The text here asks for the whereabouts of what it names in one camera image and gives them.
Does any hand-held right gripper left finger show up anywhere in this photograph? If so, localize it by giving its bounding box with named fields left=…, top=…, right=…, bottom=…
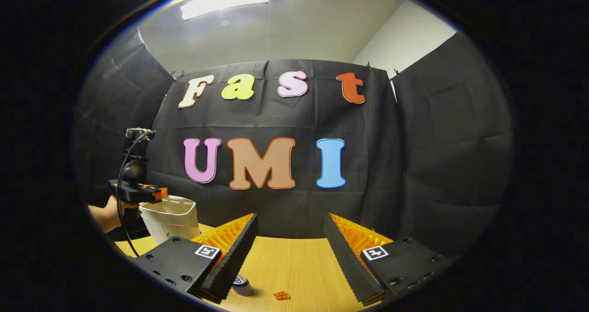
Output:
left=133, top=213, right=259, bottom=302

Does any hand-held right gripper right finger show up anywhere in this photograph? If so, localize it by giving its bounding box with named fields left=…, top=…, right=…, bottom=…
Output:
left=323, top=212, right=454, bottom=307

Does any silver blue pop can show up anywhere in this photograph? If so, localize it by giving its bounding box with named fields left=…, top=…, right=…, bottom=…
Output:
left=231, top=275, right=254, bottom=297

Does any white desktop garbage bin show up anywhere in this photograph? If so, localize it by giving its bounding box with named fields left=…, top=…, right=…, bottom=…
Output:
left=139, top=196, right=202, bottom=246

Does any wooden desktop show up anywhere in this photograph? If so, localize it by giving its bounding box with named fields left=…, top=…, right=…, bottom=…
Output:
left=114, top=224, right=382, bottom=312

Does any black backdrop cloth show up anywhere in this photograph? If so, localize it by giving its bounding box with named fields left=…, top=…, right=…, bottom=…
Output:
left=73, top=27, right=515, bottom=257

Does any black cable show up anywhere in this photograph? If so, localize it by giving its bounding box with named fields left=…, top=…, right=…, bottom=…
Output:
left=116, top=132, right=148, bottom=258

